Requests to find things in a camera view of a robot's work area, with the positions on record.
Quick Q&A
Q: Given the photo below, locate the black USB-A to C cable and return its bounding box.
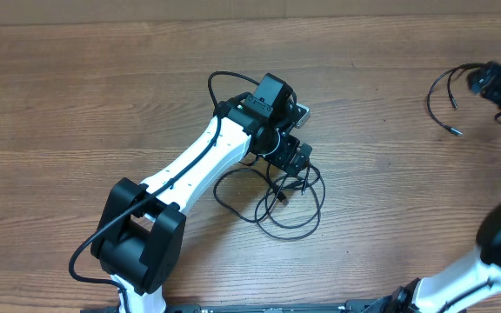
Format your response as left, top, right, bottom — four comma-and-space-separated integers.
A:
212, 167, 326, 242

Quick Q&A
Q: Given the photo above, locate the black USB-C cable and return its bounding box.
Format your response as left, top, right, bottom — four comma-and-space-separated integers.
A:
425, 63, 486, 137

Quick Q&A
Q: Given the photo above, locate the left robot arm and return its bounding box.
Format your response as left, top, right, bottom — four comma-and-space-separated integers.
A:
89, 73, 311, 312

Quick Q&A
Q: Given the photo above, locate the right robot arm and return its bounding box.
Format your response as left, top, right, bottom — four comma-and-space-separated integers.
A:
345, 61, 501, 313

